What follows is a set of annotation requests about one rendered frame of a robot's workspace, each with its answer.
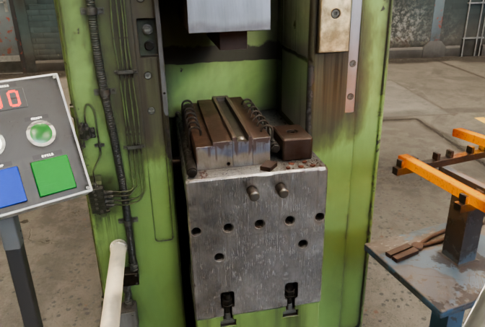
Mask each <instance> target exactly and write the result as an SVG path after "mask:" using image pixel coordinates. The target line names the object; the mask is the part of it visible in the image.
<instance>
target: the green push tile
mask: <svg viewBox="0 0 485 327"><path fill-rule="evenodd" d="M30 167H31V169H32V174H33V176H34V179H35V183H36V186H37V189H38V193H39V196H40V197H44V196H49V195H52V194H55V193H60V192H62V191H67V190H70V189H73V188H76V186H77V185H76V182H75V179H74V175H73V172H72V170H71V165H70V163H69V158H68V156H67V154H65V155H61V156H58V157H52V158H49V159H46V160H40V161H37V162H32V163H30Z"/></svg>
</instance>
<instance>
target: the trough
mask: <svg viewBox="0 0 485 327"><path fill-rule="evenodd" d="M216 99H217V102H218V103H219V105H220V107H221V109H222V111H223V113H224V115H225V117H226V119H227V121H228V123H229V124H230V126H231V128H232V130H233V132H234V134H235V136H236V140H237V142H239V141H248V139H249V136H248V133H247V132H246V130H245V129H244V127H243V125H242V124H241V122H240V120H239V118H238V117H237V115H236V114H235V112H234V110H233V109H232V107H231V105H230V104H229V102H228V101H227V98H226V97H216ZM239 136H242V137H244V139H238V137H239Z"/></svg>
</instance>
